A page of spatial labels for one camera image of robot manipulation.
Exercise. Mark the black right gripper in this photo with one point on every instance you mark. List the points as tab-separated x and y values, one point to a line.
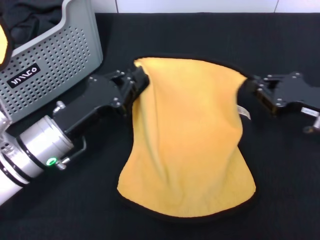
295	95

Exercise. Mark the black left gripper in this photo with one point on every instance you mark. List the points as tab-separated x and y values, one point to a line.
92	100

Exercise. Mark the yellow towel with black edge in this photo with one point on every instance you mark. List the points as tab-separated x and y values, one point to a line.
187	137
2	42

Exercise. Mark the grey perforated storage box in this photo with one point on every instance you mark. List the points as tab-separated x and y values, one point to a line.
62	50

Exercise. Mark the silver metal fitting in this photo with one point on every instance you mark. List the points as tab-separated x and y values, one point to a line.
60	107

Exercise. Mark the black cloth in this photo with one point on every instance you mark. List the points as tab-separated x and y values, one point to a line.
32	20

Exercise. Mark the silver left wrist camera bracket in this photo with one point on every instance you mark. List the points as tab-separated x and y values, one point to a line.
6	150

